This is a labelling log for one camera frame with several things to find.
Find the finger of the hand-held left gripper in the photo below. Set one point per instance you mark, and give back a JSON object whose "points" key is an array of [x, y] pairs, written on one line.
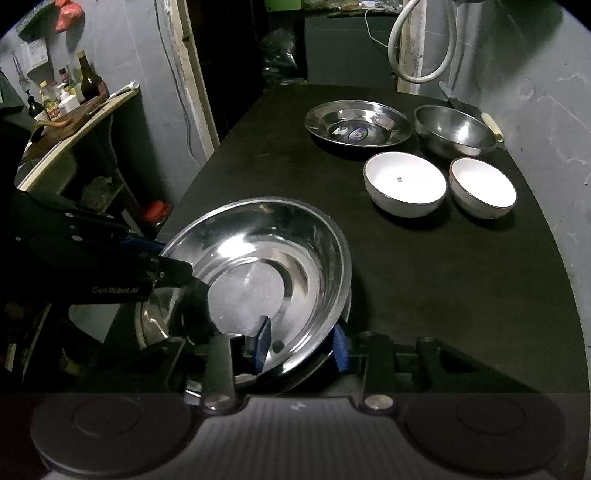
{"points": [[141, 243], [171, 272]]}

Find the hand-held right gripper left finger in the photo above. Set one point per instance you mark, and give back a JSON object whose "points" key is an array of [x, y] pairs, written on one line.
{"points": [[263, 344]]}

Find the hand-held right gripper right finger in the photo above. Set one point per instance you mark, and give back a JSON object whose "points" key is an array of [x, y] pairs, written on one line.
{"points": [[340, 350]]}

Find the large white bowl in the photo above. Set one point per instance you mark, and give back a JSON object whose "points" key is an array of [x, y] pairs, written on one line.
{"points": [[406, 180]]}

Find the small white bowl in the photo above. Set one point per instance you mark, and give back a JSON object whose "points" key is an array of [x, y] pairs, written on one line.
{"points": [[482, 187]]}

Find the steel plate with sticker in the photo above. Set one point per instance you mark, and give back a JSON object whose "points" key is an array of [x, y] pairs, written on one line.
{"points": [[358, 122]]}

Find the steel bowl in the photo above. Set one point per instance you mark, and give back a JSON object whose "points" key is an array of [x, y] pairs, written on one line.
{"points": [[455, 131]]}

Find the red-lid jar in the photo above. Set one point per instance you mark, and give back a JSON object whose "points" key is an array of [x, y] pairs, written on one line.
{"points": [[154, 212]]}

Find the wooden cutting board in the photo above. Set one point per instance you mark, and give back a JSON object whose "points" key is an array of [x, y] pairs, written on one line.
{"points": [[69, 122]]}

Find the white plastic bottle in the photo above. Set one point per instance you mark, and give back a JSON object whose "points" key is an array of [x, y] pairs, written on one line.
{"points": [[68, 102]]}

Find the yellow-cap bottle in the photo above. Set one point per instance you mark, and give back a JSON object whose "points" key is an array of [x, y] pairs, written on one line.
{"points": [[47, 99]]}

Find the white paper box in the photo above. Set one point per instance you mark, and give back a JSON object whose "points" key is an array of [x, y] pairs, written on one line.
{"points": [[34, 54]]}

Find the dark plastic bags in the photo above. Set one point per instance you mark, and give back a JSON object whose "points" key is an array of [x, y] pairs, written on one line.
{"points": [[281, 55]]}

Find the red plastic bag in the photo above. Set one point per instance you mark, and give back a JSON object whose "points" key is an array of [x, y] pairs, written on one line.
{"points": [[69, 16]]}

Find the dark cabinet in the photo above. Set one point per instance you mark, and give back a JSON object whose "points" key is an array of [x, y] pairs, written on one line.
{"points": [[351, 50]]}

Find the wooden door frame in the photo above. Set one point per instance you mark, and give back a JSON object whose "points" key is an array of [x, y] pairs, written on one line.
{"points": [[194, 78]]}

